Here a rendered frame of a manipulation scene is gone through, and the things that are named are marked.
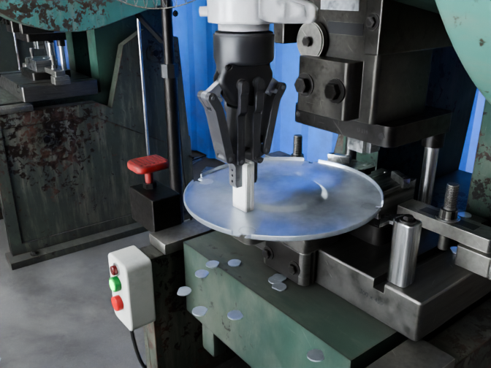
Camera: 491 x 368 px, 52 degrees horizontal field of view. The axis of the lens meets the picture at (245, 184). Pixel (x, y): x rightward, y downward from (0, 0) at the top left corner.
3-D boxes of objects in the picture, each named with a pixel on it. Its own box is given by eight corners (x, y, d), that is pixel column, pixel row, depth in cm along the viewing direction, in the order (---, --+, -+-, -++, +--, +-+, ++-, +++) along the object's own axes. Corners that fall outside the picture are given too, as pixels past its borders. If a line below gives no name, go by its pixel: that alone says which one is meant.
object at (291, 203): (235, 153, 92) (234, 149, 92) (397, 173, 81) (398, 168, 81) (144, 219, 68) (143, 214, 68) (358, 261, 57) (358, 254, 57)
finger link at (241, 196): (250, 163, 66) (245, 164, 66) (250, 211, 69) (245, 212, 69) (236, 157, 69) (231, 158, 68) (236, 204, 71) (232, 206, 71)
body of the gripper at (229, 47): (251, 25, 67) (250, 96, 70) (197, 28, 62) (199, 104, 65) (290, 29, 61) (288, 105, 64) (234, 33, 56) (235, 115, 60)
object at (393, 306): (416, 343, 64) (421, 304, 62) (215, 222, 97) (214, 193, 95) (525, 268, 82) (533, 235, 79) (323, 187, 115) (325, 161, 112)
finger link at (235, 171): (242, 150, 66) (224, 155, 64) (242, 186, 68) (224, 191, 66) (235, 147, 67) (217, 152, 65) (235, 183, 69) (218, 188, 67)
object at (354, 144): (367, 155, 80) (368, 132, 78) (343, 147, 83) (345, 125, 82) (379, 150, 82) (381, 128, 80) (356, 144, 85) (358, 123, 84)
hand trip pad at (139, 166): (141, 206, 95) (138, 168, 92) (127, 196, 99) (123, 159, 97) (174, 196, 99) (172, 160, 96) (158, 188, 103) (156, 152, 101)
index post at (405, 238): (402, 289, 65) (412, 223, 62) (383, 280, 68) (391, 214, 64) (416, 282, 67) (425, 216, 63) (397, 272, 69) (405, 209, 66)
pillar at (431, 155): (426, 207, 82) (438, 123, 77) (414, 202, 84) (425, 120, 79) (433, 203, 84) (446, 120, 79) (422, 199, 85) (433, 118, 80)
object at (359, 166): (378, 219, 78) (381, 192, 76) (309, 190, 89) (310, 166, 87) (412, 204, 83) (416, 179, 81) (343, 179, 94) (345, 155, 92)
